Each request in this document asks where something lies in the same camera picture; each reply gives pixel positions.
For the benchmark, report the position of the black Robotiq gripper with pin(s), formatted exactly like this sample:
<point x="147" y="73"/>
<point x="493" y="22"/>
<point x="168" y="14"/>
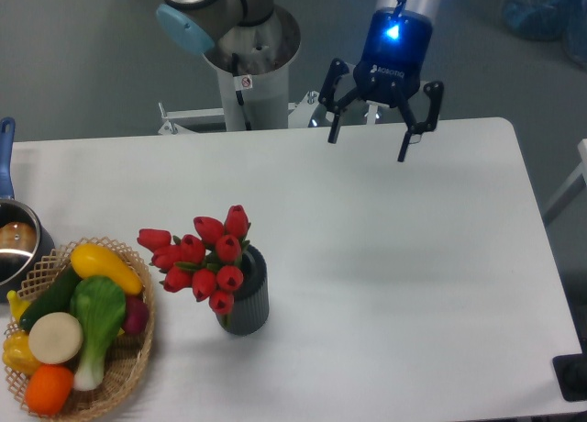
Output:
<point x="390" y="55"/>

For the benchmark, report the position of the red tulip bouquet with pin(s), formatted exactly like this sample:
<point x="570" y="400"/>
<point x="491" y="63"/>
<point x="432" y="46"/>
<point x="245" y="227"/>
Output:
<point x="209" y="262"/>

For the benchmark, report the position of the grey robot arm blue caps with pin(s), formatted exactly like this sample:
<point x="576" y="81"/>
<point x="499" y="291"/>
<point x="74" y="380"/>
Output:
<point x="197" y="25"/>

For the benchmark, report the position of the dark grey ribbed vase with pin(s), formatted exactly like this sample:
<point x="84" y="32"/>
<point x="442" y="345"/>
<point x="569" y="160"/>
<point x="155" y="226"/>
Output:
<point x="252" y="306"/>

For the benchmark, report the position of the blue plastic bag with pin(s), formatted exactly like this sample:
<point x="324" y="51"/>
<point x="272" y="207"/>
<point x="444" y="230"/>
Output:
<point x="549" y="20"/>

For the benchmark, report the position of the purple red radish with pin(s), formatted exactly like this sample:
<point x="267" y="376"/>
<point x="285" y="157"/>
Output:
<point x="137" y="316"/>

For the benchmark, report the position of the black clamp at table corner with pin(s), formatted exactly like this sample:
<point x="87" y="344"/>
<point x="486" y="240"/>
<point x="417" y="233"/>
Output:
<point x="571" y="375"/>

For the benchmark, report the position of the yellow squash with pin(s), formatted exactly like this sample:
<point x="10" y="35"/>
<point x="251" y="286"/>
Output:
<point x="90" y="260"/>

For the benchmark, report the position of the green bok choy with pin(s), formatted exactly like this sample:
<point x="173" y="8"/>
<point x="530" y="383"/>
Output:
<point x="99" y="305"/>

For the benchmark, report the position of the green cucumber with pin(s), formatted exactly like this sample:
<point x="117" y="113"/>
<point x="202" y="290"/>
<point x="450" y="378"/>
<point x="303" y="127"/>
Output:
<point x="56" y="298"/>

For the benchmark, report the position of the woven wicker basket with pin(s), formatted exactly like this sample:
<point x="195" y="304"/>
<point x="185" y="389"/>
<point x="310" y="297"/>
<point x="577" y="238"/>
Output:
<point x="125" y="361"/>

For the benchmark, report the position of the yellow banana tip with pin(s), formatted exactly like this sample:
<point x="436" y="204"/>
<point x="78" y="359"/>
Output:
<point x="17" y="305"/>

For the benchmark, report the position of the orange fruit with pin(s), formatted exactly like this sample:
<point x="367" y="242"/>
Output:
<point x="48" y="389"/>

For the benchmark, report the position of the yellow bell pepper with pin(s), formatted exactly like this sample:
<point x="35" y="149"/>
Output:
<point x="17" y="354"/>

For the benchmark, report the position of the white metal base frame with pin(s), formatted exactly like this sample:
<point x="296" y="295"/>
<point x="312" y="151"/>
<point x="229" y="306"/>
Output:
<point x="307" y="113"/>

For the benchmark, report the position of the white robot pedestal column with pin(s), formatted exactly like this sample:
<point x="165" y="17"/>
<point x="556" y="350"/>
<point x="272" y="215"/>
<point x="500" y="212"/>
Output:
<point x="252" y="66"/>

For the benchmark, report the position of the white frame at right edge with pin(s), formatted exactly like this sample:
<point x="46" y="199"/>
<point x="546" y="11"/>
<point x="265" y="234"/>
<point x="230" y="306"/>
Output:
<point x="568" y="190"/>

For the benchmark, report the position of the blue handled steel saucepan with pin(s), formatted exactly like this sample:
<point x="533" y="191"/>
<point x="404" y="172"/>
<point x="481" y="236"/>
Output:
<point x="24" y="241"/>

